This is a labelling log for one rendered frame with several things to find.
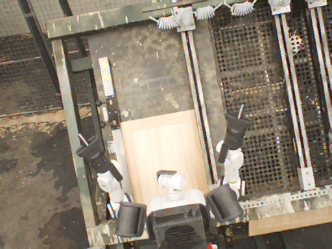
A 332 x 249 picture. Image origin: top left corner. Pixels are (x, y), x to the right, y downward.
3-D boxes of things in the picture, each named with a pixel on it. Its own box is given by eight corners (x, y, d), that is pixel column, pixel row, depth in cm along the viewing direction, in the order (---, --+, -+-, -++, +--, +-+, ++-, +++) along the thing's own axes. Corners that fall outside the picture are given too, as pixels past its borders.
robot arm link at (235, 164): (244, 150, 169) (244, 167, 179) (229, 140, 175) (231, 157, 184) (233, 159, 167) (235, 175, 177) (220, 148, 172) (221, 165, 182)
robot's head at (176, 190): (181, 197, 159) (178, 178, 157) (161, 195, 164) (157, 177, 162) (188, 189, 165) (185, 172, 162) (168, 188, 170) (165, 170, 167)
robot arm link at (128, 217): (133, 231, 173) (137, 234, 160) (114, 228, 172) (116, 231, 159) (137, 205, 175) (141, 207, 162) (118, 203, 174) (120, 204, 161)
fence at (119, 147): (129, 218, 216) (128, 220, 212) (100, 59, 215) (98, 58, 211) (137, 217, 216) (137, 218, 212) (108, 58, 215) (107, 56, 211)
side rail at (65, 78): (90, 222, 223) (85, 227, 212) (56, 44, 221) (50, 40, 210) (99, 221, 223) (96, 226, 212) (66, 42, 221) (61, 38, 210)
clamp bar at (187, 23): (207, 204, 215) (211, 215, 191) (171, 4, 213) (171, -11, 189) (224, 201, 215) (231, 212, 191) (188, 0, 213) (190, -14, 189)
